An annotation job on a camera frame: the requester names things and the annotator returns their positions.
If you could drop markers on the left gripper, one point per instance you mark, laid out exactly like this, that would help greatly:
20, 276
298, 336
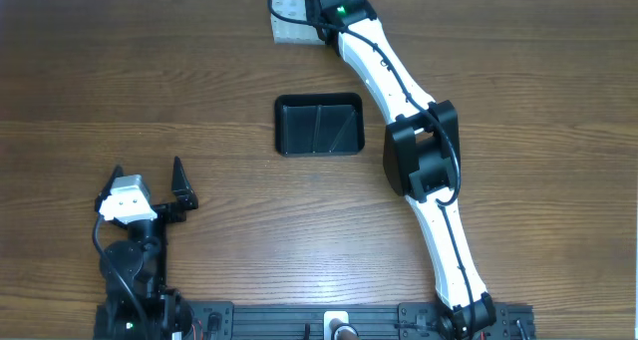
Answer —
169, 214

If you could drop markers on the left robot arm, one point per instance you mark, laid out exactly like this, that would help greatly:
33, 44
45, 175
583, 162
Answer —
127, 265

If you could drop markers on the mounting rail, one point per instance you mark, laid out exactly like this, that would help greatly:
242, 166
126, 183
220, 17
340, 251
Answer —
279, 322

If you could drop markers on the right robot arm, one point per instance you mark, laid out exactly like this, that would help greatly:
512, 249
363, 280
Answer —
371, 73

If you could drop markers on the black tray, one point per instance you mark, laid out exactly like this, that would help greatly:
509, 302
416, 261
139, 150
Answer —
299, 130

